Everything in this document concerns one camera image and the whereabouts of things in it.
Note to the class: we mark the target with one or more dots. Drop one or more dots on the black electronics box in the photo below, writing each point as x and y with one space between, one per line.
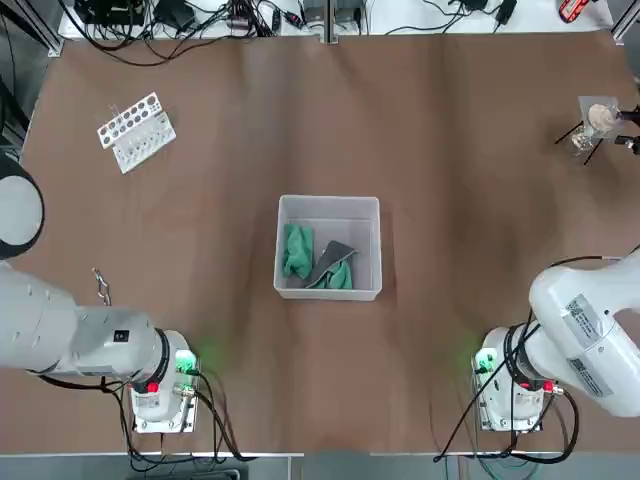
110 12

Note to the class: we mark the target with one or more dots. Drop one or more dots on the green cloth with grey back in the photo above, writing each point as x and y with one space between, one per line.
335 272

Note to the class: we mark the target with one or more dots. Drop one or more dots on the white workbench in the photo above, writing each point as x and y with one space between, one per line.
400 20

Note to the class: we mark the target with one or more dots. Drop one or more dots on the red handheld device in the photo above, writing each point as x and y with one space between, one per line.
572 9

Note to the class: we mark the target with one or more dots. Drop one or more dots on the black power adapter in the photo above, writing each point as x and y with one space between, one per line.
474 4
175 17
506 12

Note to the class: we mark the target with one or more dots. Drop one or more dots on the black tripod stand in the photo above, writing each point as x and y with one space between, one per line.
592 152

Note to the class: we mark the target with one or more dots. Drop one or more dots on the aluminium frame rail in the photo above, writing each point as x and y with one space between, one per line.
625 27
52 42

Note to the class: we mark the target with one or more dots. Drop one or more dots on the aluminium frame post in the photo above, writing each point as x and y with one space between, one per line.
331 20

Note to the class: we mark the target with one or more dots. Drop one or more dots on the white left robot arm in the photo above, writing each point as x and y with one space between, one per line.
45 320

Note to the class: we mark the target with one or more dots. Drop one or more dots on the glass alcohol burner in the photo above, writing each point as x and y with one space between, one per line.
580 142

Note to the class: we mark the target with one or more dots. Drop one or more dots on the white test tube rack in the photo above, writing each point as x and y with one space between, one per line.
145 137

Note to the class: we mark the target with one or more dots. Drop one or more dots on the metal crucible tongs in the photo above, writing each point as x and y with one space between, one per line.
104 295

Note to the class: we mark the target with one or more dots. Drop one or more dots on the grey plastic box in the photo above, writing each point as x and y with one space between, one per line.
325 294

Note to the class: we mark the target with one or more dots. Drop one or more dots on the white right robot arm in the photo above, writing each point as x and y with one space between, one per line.
565 310

